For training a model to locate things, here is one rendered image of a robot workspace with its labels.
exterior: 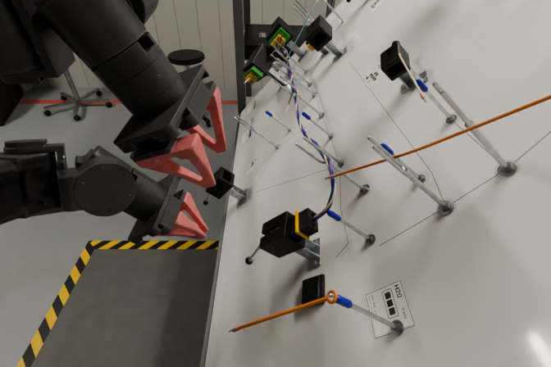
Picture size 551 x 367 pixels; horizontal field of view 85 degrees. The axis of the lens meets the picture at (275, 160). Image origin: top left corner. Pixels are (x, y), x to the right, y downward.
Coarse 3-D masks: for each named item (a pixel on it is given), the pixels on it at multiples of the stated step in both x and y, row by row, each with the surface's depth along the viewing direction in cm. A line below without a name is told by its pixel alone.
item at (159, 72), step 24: (144, 48) 25; (96, 72) 24; (120, 72) 23; (144, 72) 24; (168, 72) 26; (192, 72) 30; (120, 96) 25; (144, 96) 25; (168, 96) 26; (144, 120) 27; (168, 120) 24; (120, 144) 26
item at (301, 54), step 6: (276, 24) 95; (282, 24) 96; (270, 30) 98; (276, 30) 95; (288, 30) 96; (270, 36) 96; (288, 42) 97; (294, 48) 103; (300, 54) 105; (306, 54) 103; (300, 60) 104
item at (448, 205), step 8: (368, 136) 29; (376, 144) 30; (384, 152) 30; (392, 160) 31; (400, 168) 30; (408, 176) 31; (416, 184) 32; (424, 184) 32; (432, 192) 33; (440, 200) 33; (448, 200) 35; (440, 208) 34; (448, 208) 34
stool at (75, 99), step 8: (64, 72) 282; (72, 80) 289; (72, 88) 292; (96, 88) 321; (64, 96) 309; (72, 96) 306; (88, 96) 311; (56, 104) 291; (64, 104) 294; (48, 112) 288
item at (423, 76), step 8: (392, 48) 48; (400, 48) 47; (384, 56) 49; (392, 56) 47; (408, 56) 48; (384, 64) 47; (392, 64) 46; (400, 64) 48; (408, 64) 47; (384, 72) 48; (392, 72) 49; (400, 72) 47; (424, 72) 50; (392, 80) 48; (408, 80) 51; (424, 80) 49; (408, 88) 50
